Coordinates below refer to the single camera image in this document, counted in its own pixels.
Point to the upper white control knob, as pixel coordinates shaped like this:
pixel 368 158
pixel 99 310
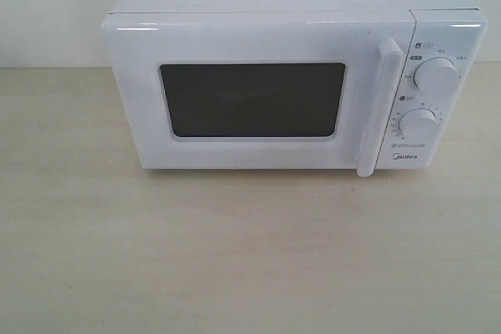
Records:
pixel 437 76

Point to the white microwave oven body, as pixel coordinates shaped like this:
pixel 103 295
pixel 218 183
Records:
pixel 452 29

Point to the white microwave door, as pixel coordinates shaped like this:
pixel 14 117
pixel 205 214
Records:
pixel 258 90

